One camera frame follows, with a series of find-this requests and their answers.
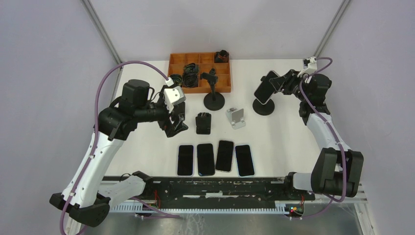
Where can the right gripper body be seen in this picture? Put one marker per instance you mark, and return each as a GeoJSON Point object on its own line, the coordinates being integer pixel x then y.
{"type": "Point", "coordinates": [293, 86]}

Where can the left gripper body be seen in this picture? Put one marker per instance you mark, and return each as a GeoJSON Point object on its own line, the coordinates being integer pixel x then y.
{"type": "Point", "coordinates": [164, 122]}

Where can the round base stand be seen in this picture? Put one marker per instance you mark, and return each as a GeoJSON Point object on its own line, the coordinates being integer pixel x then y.
{"type": "Point", "coordinates": [213, 101]}
{"type": "Point", "coordinates": [263, 110]}

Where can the lavender case phone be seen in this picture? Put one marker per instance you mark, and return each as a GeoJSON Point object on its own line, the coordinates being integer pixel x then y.
{"type": "Point", "coordinates": [185, 160]}

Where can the black case phone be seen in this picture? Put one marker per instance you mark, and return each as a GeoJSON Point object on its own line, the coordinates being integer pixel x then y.
{"type": "Point", "coordinates": [205, 159]}

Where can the grey folding stand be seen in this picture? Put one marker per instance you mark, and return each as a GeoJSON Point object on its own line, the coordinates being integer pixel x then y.
{"type": "Point", "coordinates": [236, 118]}

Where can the white pink case phone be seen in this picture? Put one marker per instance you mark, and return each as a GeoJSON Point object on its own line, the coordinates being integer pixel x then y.
{"type": "Point", "coordinates": [224, 156]}

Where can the blue case phone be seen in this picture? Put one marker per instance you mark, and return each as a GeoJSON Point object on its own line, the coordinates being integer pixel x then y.
{"type": "Point", "coordinates": [244, 161]}

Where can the small black folding stand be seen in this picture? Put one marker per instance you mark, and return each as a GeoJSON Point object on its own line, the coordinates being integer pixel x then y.
{"type": "Point", "coordinates": [181, 109]}

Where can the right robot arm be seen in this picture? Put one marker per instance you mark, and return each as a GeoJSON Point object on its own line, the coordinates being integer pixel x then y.
{"type": "Point", "coordinates": [338, 168]}

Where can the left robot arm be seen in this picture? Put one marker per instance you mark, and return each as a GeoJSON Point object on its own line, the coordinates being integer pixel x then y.
{"type": "Point", "coordinates": [81, 199]}

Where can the black coil tray left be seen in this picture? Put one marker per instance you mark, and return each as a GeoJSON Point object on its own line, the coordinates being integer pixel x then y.
{"type": "Point", "coordinates": [176, 80]}

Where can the black coil tray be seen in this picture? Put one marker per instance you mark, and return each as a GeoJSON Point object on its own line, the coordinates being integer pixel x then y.
{"type": "Point", "coordinates": [191, 68]}
{"type": "Point", "coordinates": [176, 80]}
{"type": "Point", "coordinates": [190, 80]}

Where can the black coil tray front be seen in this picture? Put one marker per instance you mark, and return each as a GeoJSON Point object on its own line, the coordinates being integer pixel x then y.
{"type": "Point", "coordinates": [190, 80]}

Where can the black coil tray middle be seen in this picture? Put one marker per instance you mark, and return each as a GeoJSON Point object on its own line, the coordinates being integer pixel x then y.
{"type": "Point", "coordinates": [191, 68]}

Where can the orange compartment tray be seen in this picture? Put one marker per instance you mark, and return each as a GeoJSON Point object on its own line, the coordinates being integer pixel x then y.
{"type": "Point", "coordinates": [205, 61]}

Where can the black coil back corner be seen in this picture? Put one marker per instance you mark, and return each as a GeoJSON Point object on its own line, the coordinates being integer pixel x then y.
{"type": "Point", "coordinates": [221, 57]}

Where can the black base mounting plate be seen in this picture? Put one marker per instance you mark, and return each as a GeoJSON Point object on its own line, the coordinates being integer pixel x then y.
{"type": "Point", "coordinates": [220, 192]}

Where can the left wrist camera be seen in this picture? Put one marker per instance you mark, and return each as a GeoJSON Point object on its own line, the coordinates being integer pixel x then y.
{"type": "Point", "coordinates": [172, 97]}

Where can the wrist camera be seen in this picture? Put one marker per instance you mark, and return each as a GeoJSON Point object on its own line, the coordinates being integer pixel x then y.
{"type": "Point", "coordinates": [309, 67]}
{"type": "Point", "coordinates": [172, 97]}

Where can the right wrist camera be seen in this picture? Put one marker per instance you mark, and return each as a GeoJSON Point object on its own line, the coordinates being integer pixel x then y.
{"type": "Point", "coordinates": [309, 67]}

